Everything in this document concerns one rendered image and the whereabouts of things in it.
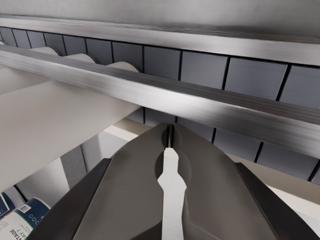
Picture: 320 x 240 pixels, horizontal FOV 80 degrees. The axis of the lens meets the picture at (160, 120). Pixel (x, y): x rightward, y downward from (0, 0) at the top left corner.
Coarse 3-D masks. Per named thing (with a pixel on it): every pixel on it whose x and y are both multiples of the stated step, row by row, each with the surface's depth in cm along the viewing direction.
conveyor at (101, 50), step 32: (0, 32) 30; (32, 32) 25; (160, 64) 17; (192, 64) 16; (224, 64) 14; (256, 64) 13; (288, 64) 15; (256, 96) 14; (288, 96) 13; (192, 128) 18; (288, 160) 15
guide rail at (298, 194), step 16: (112, 128) 19; (128, 128) 18; (144, 128) 18; (176, 160) 16; (240, 160) 15; (272, 176) 13; (288, 176) 14; (288, 192) 12; (304, 192) 12; (304, 208) 12
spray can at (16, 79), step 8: (64, 56) 20; (72, 56) 20; (80, 56) 20; (88, 56) 21; (0, 72) 15; (8, 72) 15; (16, 72) 15; (24, 72) 16; (0, 80) 14; (8, 80) 14; (16, 80) 15; (24, 80) 15; (32, 80) 16; (40, 80) 16; (48, 80) 16; (0, 88) 14; (8, 88) 14; (16, 88) 15
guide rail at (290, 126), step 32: (32, 64) 13; (64, 64) 11; (96, 64) 11; (128, 96) 9; (160, 96) 8; (192, 96) 8; (224, 96) 8; (224, 128) 7; (256, 128) 7; (288, 128) 6
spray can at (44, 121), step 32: (128, 64) 18; (0, 96) 11; (32, 96) 11; (64, 96) 12; (96, 96) 14; (0, 128) 9; (32, 128) 10; (64, 128) 12; (96, 128) 14; (0, 160) 9; (32, 160) 11; (0, 192) 10
